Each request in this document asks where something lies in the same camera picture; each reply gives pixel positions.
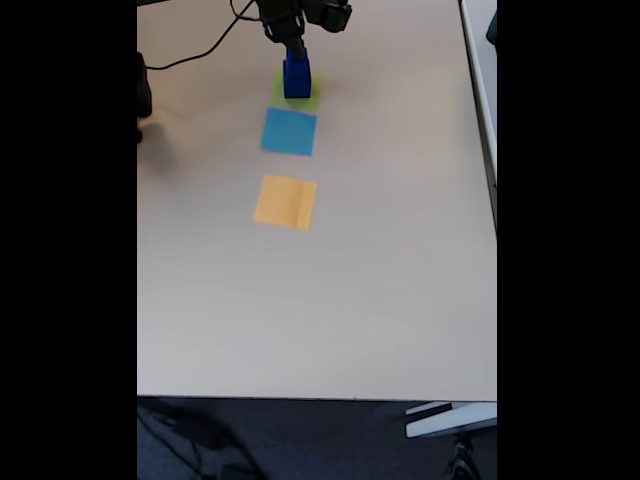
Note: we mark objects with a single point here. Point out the black camera box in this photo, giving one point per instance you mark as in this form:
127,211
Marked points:
330,15

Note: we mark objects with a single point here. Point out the black stand leg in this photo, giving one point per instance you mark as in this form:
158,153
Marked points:
462,460

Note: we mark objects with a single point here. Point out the light blue paper square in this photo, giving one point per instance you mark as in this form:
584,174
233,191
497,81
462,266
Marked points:
289,132

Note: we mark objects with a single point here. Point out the green paper square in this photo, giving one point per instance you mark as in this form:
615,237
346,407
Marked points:
277,90

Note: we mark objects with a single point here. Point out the large blue cube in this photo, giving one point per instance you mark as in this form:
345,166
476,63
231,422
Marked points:
295,90

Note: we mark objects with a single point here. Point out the orange paper square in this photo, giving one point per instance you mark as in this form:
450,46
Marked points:
285,202

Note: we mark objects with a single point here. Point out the dark object on desk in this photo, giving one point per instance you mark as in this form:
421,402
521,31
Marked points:
493,27

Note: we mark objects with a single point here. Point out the medium blue cube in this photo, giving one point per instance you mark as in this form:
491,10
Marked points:
296,70

